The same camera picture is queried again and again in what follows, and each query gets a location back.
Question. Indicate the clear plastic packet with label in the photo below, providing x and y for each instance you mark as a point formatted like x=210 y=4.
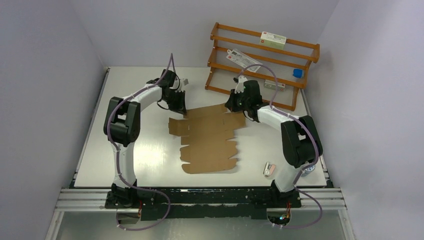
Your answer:
x=243 y=60

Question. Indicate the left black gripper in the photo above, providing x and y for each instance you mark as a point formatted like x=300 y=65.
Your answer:
x=180 y=107

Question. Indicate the white green box top shelf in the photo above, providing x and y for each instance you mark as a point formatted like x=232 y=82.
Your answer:
x=272 y=40

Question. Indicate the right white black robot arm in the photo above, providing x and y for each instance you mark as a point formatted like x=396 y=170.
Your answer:
x=301 y=144

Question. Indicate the brown cardboard box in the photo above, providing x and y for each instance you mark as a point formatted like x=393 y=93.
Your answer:
x=207 y=138

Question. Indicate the small pink white stapler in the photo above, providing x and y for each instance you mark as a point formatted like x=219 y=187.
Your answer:
x=269 y=168

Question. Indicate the small white box lower shelf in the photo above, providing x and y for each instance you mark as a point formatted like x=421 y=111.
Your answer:
x=274 y=85

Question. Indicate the blue cap bottle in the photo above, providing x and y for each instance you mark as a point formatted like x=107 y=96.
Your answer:
x=298 y=73

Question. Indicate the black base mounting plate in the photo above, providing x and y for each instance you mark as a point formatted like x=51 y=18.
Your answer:
x=201 y=202

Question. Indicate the orange wooden shelf rack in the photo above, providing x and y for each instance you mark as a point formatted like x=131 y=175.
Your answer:
x=277 y=65

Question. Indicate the blue white round tin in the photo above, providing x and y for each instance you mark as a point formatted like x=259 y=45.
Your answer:
x=308 y=170

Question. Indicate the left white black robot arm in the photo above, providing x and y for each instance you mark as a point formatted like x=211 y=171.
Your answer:
x=122 y=127

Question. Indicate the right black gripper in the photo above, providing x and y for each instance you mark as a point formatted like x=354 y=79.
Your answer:
x=230 y=103

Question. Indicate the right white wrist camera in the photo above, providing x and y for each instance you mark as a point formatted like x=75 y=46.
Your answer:
x=240 y=87

